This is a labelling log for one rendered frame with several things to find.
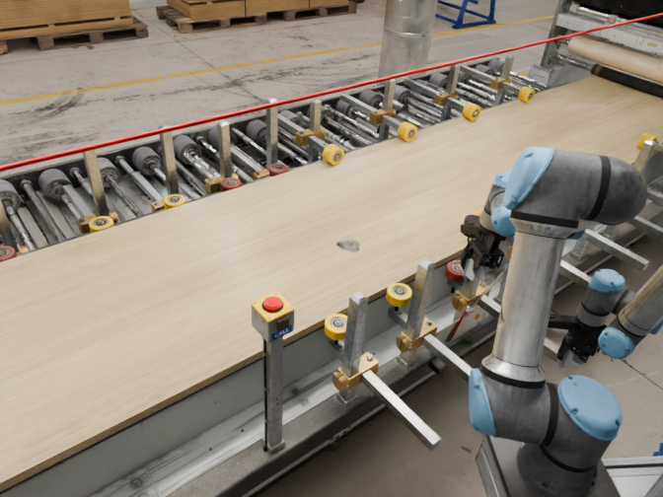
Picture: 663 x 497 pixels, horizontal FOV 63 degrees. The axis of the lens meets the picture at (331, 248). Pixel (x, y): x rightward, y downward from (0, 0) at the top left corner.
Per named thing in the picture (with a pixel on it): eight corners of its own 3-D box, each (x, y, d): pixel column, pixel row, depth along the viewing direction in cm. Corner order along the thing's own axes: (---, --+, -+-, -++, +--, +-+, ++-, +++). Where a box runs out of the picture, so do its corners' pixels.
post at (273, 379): (284, 446, 149) (286, 329, 122) (269, 456, 147) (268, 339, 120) (275, 434, 152) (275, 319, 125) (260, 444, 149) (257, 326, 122)
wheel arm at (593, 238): (646, 268, 186) (650, 259, 184) (641, 272, 184) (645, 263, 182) (525, 202, 216) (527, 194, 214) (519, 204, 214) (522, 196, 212)
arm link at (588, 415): (609, 475, 100) (638, 431, 92) (534, 460, 101) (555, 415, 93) (596, 421, 109) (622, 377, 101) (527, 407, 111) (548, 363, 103)
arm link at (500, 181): (497, 180, 137) (495, 166, 144) (483, 217, 144) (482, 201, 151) (528, 187, 137) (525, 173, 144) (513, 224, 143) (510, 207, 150)
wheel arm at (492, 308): (560, 359, 165) (565, 349, 162) (554, 364, 163) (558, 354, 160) (453, 281, 191) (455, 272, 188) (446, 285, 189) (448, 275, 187)
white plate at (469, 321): (481, 322, 193) (488, 302, 187) (431, 355, 179) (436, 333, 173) (480, 321, 193) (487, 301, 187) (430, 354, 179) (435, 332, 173)
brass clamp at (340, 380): (378, 374, 161) (380, 363, 158) (343, 395, 154) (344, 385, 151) (365, 361, 165) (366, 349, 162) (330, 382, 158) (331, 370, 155)
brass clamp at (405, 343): (436, 338, 174) (439, 327, 171) (406, 357, 167) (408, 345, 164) (422, 326, 178) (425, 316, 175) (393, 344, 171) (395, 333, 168)
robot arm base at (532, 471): (607, 503, 106) (626, 475, 100) (533, 507, 104) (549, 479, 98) (573, 435, 118) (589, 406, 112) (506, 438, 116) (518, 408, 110)
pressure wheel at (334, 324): (349, 339, 169) (352, 313, 162) (348, 359, 163) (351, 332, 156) (324, 337, 169) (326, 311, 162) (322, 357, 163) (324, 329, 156)
